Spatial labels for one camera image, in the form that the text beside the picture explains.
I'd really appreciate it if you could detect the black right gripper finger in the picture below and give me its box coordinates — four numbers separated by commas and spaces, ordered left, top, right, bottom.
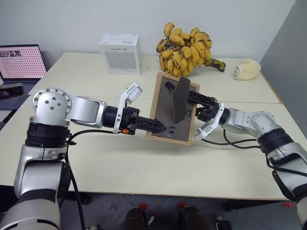
190, 100, 210, 109
188, 90, 216, 103

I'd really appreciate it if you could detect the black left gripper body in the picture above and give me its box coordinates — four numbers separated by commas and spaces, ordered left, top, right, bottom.
119, 107, 141, 136

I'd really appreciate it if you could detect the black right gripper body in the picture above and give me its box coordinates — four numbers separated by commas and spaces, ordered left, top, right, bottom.
195, 97, 220, 123

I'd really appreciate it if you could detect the wooden picture frame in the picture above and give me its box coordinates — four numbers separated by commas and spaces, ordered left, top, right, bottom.
146, 72, 201, 146

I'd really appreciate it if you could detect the yellow banana bunch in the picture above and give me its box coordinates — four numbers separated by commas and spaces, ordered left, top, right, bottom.
156, 22, 226, 78

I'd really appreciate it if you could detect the white printed cardboard box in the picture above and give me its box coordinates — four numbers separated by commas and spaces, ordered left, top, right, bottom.
98, 33, 142, 75

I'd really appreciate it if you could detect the dark rounded shape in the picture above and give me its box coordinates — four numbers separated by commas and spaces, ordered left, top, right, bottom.
179, 205, 213, 230
121, 207, 147, 230

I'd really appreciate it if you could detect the grey partition panel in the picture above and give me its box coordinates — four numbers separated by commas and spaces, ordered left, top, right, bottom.
260, 0, 307, 107

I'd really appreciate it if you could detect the open laptop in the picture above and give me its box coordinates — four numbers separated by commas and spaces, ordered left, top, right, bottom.
0, 44, 48, 111

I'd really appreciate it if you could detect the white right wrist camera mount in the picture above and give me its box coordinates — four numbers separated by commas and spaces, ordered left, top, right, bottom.
193, 103, 225, 140

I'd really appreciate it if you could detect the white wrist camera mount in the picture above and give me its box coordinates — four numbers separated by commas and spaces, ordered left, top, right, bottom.
193, 103, 225, 140
112, 81, 143, 134

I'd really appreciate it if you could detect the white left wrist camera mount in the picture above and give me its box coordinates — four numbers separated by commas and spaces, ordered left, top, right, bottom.
112, 81, 143, 134

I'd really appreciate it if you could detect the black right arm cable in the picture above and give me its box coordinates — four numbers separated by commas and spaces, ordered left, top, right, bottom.
201, 129, 307, 179

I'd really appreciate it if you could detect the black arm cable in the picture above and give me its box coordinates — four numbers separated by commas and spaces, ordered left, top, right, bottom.
201, 129, 307, 179
64, 129, 116, 230

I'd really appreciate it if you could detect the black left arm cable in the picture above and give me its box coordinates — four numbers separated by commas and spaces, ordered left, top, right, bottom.
64, 129, 116, 230

